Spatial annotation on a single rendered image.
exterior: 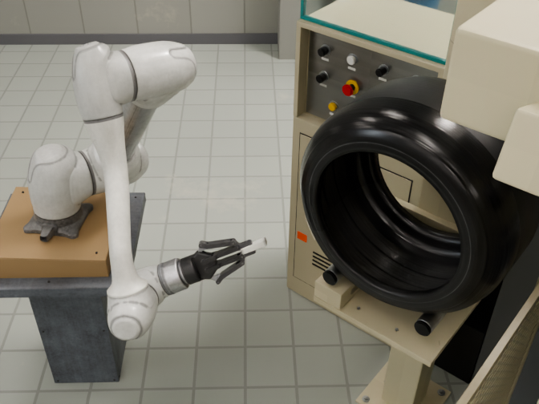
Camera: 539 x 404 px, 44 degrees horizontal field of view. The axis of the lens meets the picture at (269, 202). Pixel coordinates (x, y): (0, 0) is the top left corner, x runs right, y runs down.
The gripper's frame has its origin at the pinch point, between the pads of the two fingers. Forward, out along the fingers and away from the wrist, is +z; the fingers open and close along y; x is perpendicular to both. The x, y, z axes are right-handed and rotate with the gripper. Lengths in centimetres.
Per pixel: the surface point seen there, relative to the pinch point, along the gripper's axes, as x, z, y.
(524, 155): 82, 52, -28
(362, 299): -4.3, 21.2, 28.1
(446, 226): -14, 50, 20
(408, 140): 27, 44, -20
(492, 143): 26, 60, -12
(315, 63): -73, 33, -29
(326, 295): -1.9, 12.3, 21.8
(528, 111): 81, 54, -33
